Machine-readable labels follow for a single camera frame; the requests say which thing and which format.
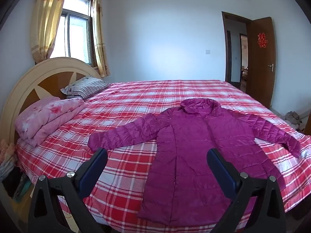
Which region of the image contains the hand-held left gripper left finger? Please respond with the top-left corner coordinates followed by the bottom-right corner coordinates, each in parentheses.
top-left (28, 148), bottom-right (108, 233)

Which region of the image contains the window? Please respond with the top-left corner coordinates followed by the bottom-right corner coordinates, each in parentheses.
top-left (50, 0), bottom-right (95, 67)

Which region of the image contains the dark wooden door frame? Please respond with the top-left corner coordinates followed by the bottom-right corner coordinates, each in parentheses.
top-left (222, 11), bottom-right (252, 93)

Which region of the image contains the red paper door decoration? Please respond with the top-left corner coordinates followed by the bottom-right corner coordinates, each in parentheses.
top-left (258, 32), bottom-right (268, 48)

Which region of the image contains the red plaid bed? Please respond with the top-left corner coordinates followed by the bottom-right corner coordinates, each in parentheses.
top-left (16, 79), bottom-right (311, 233)

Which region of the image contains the cream and brown headboard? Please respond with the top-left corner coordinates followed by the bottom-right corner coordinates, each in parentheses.
top-left (0, 57), bottom-right (102, 146)

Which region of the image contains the narrow yellow curtain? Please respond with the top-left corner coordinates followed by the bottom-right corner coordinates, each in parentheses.
top-left (92, 0), bottom-right (111, 77)

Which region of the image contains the pink floral folded quilt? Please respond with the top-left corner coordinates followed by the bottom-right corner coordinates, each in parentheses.
top-left (15, 96), bottom-right (86, 147)

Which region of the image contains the striped pillow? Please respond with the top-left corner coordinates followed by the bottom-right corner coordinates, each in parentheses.
top-left (61, 75), bottom-right (111, 100)

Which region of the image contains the pastel clothes heap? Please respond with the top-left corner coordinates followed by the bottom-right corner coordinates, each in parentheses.
top-left (0, 139), bottom-right (18, 182)

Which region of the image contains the long yellow curtain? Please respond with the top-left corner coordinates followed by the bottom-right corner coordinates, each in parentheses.
top-left (30, 0), bottom-right (71, 65)

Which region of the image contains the magenta puffer jacket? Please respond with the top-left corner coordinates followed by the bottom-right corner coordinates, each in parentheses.
top-left (88, 98), bottom-right (302, 229)

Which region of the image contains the grey clothes pile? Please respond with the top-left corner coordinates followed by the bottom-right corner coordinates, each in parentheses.
top-left (284, 111), bottom-right (304, 130)

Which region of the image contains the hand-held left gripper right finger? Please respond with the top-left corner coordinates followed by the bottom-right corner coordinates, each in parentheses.
top-left (206, 148), bottom-right (287, 233)

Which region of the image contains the brown wooden door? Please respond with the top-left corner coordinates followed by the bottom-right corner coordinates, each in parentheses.
top-left (248, 17), bottom-right (276, 108)

